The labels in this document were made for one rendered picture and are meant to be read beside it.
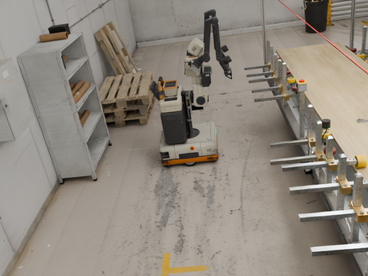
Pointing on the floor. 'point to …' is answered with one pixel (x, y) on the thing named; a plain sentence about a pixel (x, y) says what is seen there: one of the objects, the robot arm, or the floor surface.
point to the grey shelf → (88, 135)
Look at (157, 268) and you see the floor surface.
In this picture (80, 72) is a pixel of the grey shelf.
